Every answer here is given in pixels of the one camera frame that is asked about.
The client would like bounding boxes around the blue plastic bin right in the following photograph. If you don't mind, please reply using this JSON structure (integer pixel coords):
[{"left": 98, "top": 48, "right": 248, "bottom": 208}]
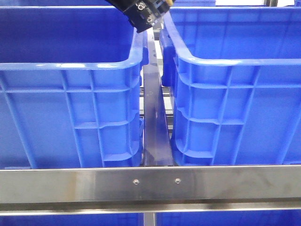
[{"left": 161, "top": 7, "right": 301, "bottom": 166}]

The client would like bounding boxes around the blue plastic bin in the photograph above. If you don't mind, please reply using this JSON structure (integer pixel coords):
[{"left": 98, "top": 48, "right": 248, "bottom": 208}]
[
  {"left": 0, "top": 6, "right": 148, "bottom": 169},
  {"left": 161, "top": 7, "right": 301, "bottom": 166}
]

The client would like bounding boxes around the blue plastic bin left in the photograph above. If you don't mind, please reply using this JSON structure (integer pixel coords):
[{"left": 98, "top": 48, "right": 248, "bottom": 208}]
[{"left": 0, "top": 6, "right": 148, "bottom": 169}]

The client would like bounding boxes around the blue bin far back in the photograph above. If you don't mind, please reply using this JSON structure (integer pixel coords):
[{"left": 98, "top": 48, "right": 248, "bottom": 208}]
[{"left": 173, "top": 0, "right": 216, "bottom": 7}]

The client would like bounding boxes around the steel rack centre divider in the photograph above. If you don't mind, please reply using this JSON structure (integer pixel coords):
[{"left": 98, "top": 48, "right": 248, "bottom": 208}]
[{"left": 143, "top": 29, "right": 174, "bottom": 167}]

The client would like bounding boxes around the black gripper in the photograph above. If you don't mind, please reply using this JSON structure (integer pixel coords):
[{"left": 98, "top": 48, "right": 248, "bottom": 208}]
[{"left": 107, "top": 0, "right": 174, "bottom": 33}]

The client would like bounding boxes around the blue bin lower left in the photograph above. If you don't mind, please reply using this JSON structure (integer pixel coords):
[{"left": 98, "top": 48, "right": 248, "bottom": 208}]
[{"left": 0, "top": 213, "right": 143, "bottom": 226}]

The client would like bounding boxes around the blue bin lower right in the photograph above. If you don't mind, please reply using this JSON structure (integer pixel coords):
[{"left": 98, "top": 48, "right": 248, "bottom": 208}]
[{"left": 157, "top": 210, "right": 301, "bottom": 226}]

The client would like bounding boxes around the steel rack front rail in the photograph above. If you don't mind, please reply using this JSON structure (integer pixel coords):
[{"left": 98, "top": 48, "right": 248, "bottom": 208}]
[{"left": 0, "top": 165, "right": 301, "bottom": 216}]

